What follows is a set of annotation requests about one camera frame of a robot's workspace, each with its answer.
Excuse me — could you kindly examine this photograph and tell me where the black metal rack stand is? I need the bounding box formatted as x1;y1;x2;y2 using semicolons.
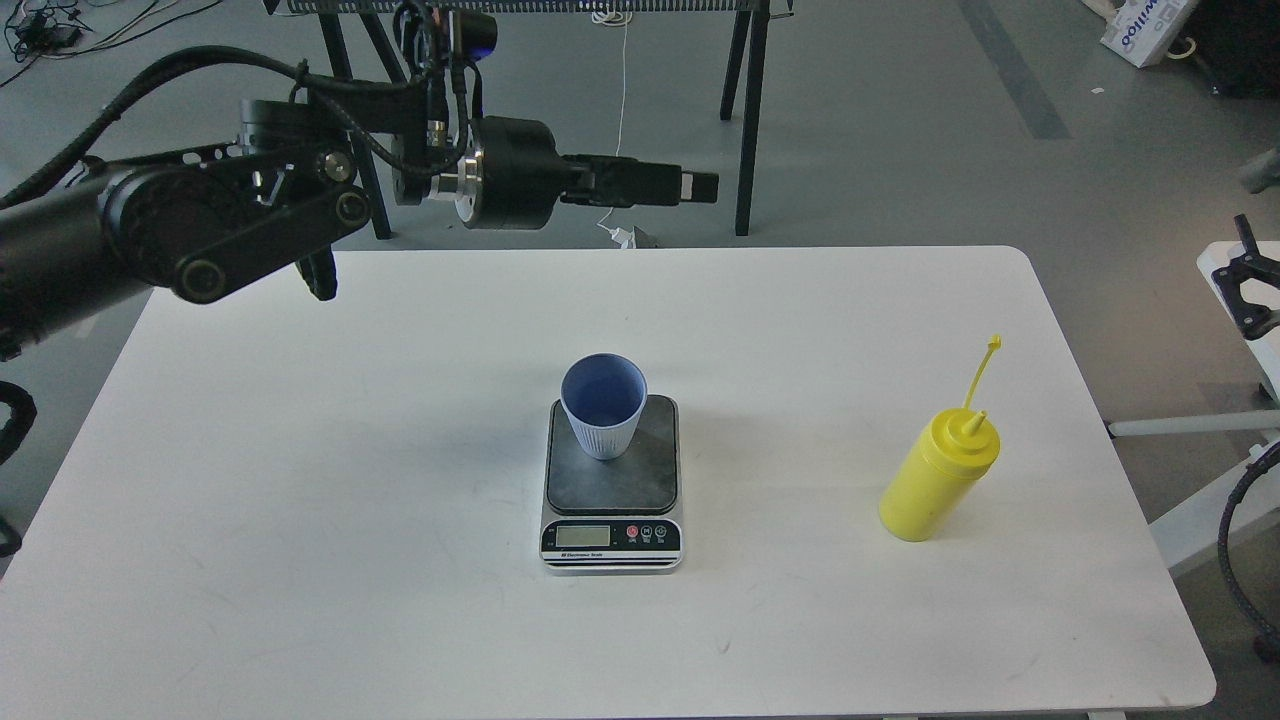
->
262;0;795;241

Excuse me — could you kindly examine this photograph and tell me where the yellow squeeze bottle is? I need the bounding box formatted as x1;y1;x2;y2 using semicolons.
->
878;334;1004;542

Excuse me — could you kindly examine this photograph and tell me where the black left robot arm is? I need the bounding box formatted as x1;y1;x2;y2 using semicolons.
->
1;1;719;361

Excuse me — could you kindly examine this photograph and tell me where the white cardboard box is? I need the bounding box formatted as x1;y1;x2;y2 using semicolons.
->
1100;1;1201;69

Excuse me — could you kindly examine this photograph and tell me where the white power cable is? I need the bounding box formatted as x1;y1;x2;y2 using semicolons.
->
588;8;634;241

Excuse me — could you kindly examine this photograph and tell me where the white power adapter on floor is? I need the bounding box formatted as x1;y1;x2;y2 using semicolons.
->
607;225;659;250

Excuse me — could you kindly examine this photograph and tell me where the blue plastic cup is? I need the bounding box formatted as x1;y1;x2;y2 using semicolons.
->
559;354;648;461

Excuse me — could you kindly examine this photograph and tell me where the digital kitchen scale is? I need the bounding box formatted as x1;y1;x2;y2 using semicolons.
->
538;395;687;575

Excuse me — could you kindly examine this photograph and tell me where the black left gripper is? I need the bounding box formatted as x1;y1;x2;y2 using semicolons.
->
458;117;719;231

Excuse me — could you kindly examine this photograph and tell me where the black cable bundle on floor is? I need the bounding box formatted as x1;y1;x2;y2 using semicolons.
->
0;0;221;86

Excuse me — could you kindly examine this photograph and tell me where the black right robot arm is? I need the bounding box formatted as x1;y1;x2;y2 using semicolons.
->
1211;213;1279;664

